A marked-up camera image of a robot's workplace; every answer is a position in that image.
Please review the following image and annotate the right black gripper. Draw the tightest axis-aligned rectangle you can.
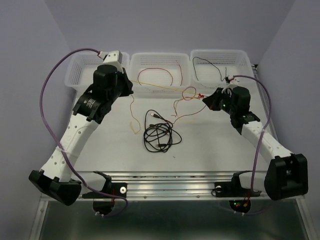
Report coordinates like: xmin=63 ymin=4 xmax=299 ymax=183
xmin=204 ymin=87 xmax=237 ymax=115

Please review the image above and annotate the orange yellow thin wire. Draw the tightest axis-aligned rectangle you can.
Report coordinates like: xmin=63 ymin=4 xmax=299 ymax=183
xmin=129 ymin=58 xmax=208 ymax=126

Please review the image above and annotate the dark red thin wire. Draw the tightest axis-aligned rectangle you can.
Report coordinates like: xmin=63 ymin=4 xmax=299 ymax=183
xmin=138 ymin=66 xmax=175 ymax=87

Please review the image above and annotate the dark brown thin wire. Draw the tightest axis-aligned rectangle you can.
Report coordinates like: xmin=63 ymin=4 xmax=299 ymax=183
xmin=191 ymin=56 xmax=241 ymax=83

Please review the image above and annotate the black usb cable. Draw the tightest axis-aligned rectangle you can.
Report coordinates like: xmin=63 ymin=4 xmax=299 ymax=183
xmin=142 ymin=109 xmax=183 ymax=153

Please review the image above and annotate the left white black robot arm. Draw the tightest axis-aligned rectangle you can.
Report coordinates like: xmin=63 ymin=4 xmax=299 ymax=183
xmin=28 ymin=64 xmax=133 ymax=206

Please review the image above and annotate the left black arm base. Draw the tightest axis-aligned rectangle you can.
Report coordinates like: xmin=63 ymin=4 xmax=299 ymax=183
xmin=80 ymin=170 xmax=129 ymax=218

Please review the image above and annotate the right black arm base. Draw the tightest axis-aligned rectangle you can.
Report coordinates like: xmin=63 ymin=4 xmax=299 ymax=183
xmin=211 ymin=171 xmax=262 ymax=215

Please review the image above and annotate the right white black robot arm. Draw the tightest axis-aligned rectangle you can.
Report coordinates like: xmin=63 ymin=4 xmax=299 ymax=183
xmin=202 ymin=86 xmax=309 ymax=201

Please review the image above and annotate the right white perforated basket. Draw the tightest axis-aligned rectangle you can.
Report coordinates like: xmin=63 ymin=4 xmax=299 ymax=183
xmin=190 ymin=49 xmax=254 ymax=91

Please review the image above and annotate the white perforated basket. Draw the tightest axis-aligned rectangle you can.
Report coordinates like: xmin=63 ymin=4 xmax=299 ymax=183
xmin=190 ymin=49 xmax=254 ymax=91
xmin=64 ymin=51 xmax=130 ymax=94
xmin=128 ymin=52 xmax=192 ymax=94

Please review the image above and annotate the middle white perforated basket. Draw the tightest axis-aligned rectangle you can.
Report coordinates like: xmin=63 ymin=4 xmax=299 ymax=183
xmin=128 ymin=52 xmax=192 ymax=94

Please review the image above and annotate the left white perforated basket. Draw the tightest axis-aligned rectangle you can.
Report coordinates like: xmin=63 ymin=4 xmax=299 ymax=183
xmin=64 ymin=51 xmax=130 ymax=94

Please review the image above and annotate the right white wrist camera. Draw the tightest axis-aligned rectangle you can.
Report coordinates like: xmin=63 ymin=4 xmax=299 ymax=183
xmin=221 ymin=75 xmax=239 ymax=96

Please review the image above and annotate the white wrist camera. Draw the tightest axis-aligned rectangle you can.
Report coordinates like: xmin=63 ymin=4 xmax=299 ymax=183
xmin=221 ymin=75 xmax=239 ymax=96
xmin=97 ymin=50 xmax=123 ymax=69

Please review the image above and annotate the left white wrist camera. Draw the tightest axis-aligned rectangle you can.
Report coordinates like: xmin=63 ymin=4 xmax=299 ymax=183
xmin=97 ymin=50 xmax=123 ymax=69

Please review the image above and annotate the aluminium extrusion rail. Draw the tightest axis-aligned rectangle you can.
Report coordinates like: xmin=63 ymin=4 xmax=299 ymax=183
xmin=74 ymin=171 xmax=306 ymax=201

